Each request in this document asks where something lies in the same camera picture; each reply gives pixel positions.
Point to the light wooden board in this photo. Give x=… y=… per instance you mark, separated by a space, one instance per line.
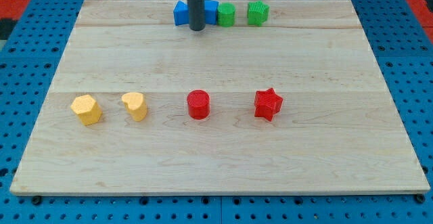
x=338 y=131

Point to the yellow hexagon block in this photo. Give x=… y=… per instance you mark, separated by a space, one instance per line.
x=87 y=109

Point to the blue cube block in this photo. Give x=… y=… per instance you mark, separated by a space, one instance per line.
x=210 y=8

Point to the blue triangular block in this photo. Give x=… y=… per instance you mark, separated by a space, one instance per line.
x=181 y=13

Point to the green cylinder block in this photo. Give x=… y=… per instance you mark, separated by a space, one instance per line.
x=226 y=14

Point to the yellow heart block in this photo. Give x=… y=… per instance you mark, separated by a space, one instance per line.
x=135 y=105

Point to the red cylinder block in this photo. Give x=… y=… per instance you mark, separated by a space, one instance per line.
x=198 y=103

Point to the red star block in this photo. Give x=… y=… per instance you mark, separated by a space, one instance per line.
x=267 y=103

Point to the green star block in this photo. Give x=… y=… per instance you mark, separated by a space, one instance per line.
x=257 y=13

